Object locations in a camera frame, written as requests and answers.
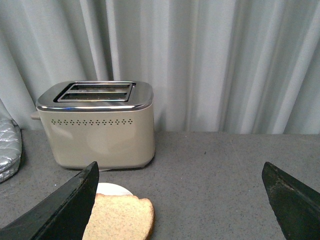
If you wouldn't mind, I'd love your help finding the lower silver quilted oven mitt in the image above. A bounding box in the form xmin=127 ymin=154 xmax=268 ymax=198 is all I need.
xmin=0 ymin=160 xmax=21 ymax=183

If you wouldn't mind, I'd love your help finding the slice of brown bread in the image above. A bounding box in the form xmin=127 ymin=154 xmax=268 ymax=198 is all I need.
xmin=82 ymin=193 xmax=155 ymax=240

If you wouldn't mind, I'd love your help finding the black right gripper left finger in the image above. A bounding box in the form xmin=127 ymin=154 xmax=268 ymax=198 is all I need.
xmin=0 ymin=161 xmax=99 ymax=240

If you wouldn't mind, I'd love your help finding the grey curtain backdrop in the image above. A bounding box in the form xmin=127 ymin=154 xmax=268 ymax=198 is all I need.
xmin=0 ymin=0 xmax=320 ymax=134

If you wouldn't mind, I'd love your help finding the cream two-slot toaster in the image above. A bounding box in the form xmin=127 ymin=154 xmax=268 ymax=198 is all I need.
xmin=36 ymin=81 xmax=155 ymax=171

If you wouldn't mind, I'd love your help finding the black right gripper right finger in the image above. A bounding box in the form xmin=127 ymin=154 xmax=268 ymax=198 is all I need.
xmin=261 ymin=162 xmax=320 ymax=240

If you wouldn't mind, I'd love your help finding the upper silver quilted oven mitt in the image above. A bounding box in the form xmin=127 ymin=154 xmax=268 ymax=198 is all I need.
xmin=0 ymin=118 xmax=22 ymax=169

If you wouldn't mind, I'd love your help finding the white round plate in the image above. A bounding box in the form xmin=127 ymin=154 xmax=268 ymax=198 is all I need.
xmin=96 ymin=182 xmax=133 ymax=196

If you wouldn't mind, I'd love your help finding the silver quilted oven mitt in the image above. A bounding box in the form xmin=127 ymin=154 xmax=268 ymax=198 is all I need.
xmin=0 ymin=160 xmax=21 ymax=183
xmin=0 ymin=118 xmax=22 ymax=169

